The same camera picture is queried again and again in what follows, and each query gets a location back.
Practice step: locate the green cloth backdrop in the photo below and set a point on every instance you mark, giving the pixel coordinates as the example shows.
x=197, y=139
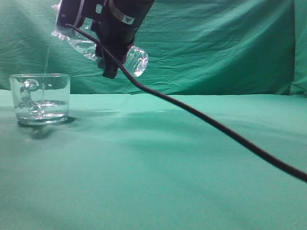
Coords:
x=196, y=47

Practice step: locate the green cloth table cover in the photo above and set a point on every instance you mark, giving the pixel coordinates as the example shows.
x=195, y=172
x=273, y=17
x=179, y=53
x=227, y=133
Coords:
x=134, y=162

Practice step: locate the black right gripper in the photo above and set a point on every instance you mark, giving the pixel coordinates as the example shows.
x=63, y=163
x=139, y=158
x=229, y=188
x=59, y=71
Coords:
x=115, y=23

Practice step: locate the clear glass cup with handle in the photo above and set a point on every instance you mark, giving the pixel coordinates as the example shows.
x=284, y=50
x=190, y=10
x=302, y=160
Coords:
x=40, y=99

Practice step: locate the clear plastic water bottle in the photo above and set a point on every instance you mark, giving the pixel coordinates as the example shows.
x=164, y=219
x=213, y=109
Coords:
x=86, y=42

